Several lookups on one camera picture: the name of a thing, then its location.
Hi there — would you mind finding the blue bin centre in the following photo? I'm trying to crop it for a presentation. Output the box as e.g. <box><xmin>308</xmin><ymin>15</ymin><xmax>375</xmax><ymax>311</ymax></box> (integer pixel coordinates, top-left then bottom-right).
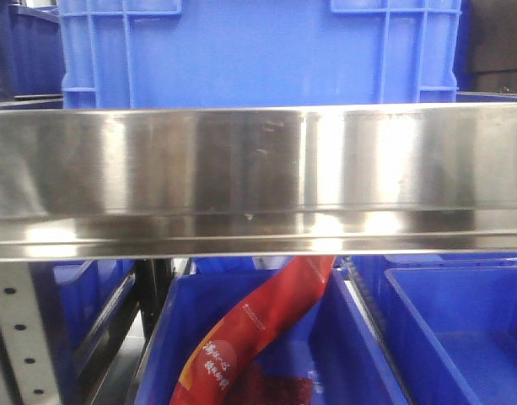
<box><xmin>134</xmin><ymin>269</ymin><xmax>407</xmax><ymax>404</ymax></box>

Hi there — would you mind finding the blue bin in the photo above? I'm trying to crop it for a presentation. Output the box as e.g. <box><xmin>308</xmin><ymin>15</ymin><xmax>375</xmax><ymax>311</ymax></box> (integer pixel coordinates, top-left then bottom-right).
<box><xmin>134</xmin><ymin>269</ymin><xmax>407</xmax><ymax>404</ymax></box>
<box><xmin>350</xmin><ymin>253</ymin><xmax>517</xmax><ymax>404</ymax></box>
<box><xmin>32</xmin><ymin>259</ymin><xmax>136</xmax><ymax>359</ymax></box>

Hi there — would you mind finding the blue bin left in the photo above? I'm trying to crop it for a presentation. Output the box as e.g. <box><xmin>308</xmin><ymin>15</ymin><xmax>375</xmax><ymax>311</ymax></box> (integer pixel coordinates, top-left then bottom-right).
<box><xmin>32</xmin><ymin>259</ymin><xmax>136</xmax><ymax>359</ymax></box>

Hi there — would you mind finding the blue bin right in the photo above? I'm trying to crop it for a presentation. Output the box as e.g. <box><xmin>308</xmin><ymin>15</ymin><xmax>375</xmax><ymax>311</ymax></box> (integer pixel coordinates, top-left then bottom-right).
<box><xmin>350</xmin><ymin>253</ymin><xmax>517</xmax><ymax>404</ymax></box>

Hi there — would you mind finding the red snack package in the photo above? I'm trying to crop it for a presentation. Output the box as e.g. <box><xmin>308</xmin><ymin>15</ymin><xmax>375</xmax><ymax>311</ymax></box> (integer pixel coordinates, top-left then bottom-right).
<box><xmin>170</xmin><ymin>255</ymin><xmax>335</xmax><ymax>404</ymax></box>

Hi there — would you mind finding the large blue plastic crate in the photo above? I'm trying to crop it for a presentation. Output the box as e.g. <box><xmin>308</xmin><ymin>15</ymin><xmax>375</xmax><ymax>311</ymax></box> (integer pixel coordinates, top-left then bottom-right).
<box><xmin>58</xmin><ymin>1</ymin><xmax>461</xmax><ymax>109</ymax></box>

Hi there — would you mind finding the perforated grey metal upright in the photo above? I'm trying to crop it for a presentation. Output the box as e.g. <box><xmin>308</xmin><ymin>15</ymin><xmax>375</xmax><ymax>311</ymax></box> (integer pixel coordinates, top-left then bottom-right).
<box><xmin>0</xmin><ymin>262</ymin><xmax>60</xmax><ymax>404</ymax></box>

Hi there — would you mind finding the stainless steel conveyor rail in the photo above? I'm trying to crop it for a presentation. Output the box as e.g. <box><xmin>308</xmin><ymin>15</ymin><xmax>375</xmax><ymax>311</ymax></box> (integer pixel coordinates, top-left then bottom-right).
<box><xmin>0</xmin><ymin>102</ymin><xmax>517</xmax><ymax>262</ymax></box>

